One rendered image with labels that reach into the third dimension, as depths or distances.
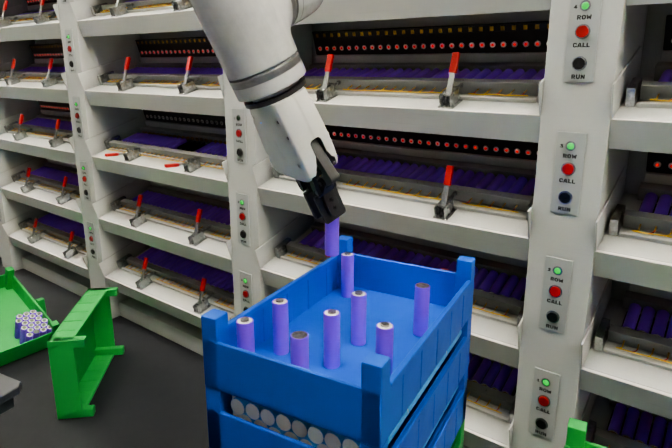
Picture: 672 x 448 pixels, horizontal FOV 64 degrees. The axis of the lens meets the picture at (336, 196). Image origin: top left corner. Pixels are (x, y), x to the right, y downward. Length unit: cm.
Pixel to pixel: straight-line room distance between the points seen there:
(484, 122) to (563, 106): 12
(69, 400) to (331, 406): 102
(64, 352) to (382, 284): 84
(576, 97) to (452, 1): 25
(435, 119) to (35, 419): 114
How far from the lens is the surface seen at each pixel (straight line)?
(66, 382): 145
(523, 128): 88
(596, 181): 86
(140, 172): 158
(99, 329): 171
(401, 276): 77
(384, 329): 56
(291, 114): 58
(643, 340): 99
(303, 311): 73
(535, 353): 97
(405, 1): 97
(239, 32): 57
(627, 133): 85
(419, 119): 95
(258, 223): 124
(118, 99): 162
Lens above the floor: 80
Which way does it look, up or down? 14 degrees down
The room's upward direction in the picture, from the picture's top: straight up
